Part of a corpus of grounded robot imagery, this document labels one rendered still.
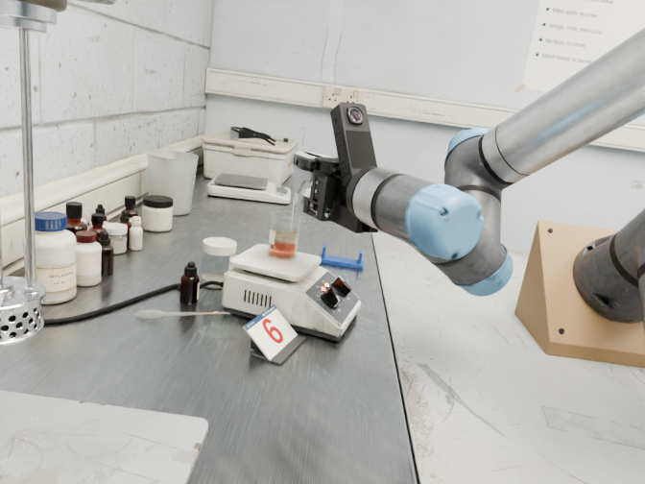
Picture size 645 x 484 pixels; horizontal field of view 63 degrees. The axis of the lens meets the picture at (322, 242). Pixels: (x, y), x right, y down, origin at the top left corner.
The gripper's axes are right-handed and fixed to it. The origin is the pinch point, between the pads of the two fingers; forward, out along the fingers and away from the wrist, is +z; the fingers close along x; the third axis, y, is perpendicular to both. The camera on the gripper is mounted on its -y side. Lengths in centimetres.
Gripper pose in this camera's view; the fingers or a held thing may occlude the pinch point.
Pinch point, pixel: (300, 154)
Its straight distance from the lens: 84.0
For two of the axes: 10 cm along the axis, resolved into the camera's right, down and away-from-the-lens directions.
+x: 8.5, -0.4, 5.3
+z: -5.2, -3.0, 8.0
